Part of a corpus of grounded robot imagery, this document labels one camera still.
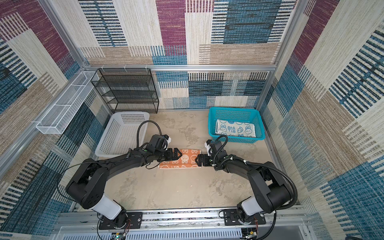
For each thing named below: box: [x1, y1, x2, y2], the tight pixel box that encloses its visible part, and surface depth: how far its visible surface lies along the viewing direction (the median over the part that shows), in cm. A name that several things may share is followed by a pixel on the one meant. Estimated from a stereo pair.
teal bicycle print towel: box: [215, 119, 256, 138], surface depth 107 cm
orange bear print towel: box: [159, 148, 202, 169], surface depth 93 cm
